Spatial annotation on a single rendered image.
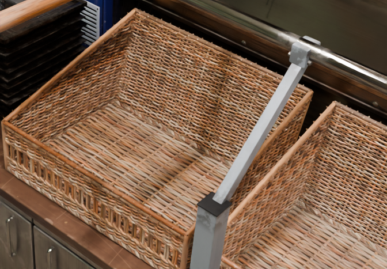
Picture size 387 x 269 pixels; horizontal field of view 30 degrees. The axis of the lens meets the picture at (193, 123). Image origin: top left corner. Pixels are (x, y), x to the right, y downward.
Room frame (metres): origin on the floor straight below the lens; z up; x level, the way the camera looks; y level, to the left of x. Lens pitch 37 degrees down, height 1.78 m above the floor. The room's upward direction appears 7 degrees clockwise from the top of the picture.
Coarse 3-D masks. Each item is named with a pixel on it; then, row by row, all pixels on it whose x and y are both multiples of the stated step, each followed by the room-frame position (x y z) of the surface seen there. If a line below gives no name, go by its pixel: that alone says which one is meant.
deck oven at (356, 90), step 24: (120, 0) 1.78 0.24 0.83; (144, 0) 1.73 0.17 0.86; (168, 0) 1.69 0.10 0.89; (384, 0) 1.37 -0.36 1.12; (192, 24) 1.64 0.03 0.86; (216, 24) 1.60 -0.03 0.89; (240, 48) 1.55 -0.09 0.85; (264, 48) 1.52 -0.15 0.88; (312, 72) 1.44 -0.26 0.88; (168, 96) 1.67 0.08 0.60; (360, 96) 1.37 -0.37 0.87; (384, 96) 1.33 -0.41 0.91; (384, 216) 1.29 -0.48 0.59
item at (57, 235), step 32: (0, 128) 1.47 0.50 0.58; (32, 128) 1.48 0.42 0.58; (192, 128) 1.56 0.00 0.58; (0, 160) 1.34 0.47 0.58; (0, 192) 1.25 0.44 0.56; (32, 192) 1.24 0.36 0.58; (0, 224) 1.27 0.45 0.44; (32, 224) 1.21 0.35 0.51; (64, 224) 1.15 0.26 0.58; (0, 256) 1.27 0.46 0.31; (32, 256) 1.20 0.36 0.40; (64, 256) 1.14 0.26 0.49; (96, 256) 1.07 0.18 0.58; (128, 256) 1.08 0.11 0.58
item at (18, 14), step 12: (36, 0) 1.04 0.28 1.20; (48, 0) 1.05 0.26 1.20; (60, 0) 1.07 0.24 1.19; (72, 0) 1.10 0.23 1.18; (0, 12) 0.99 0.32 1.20; (12, 12) 0.99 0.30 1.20; (24, 12) 1.01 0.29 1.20; (36, 12) 1.03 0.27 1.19; (0, 24) 0.97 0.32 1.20; (12, 24) 0.98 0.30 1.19
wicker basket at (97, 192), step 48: (96, 48) 1.57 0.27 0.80; (144, 48) 1.65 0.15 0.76; (192, 48) 1.58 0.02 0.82; (48, 96) 1.43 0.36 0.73; (96, 96) 1.57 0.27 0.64; (144, 96) 1.60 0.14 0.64; (192, 96) 1.53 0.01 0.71; (240, 96) 1.48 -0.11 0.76; (48, 144) 1.42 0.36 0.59; (96, 144) 1.44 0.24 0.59; (144, 144) 1.46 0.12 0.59; (192, 144) 1.48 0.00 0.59; (240, 144) 1.43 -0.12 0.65; (288, 144) 1.34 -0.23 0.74; (48, 192) 1.23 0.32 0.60; (96, 192) 1.15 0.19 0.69; (144, 192) 1.28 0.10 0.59; (192, 192) 1.30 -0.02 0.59; (240, 192) 1.18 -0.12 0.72; (144, 240) 1.08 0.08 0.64; (192, 240) 1.03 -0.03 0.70
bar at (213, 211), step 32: (192, 0) 1.18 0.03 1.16; (256, 32) 1.10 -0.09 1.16; (288, 32) 1.08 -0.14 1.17; (320, 64) 1.03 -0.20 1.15; (352, 64) 1.01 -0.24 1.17; (288, 96) 1.02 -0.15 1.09; (256, 128) 0.97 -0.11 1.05; (224, 192) 0.89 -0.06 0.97; (224, 224) 0.88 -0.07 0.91; (192, 256) 0.87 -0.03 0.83
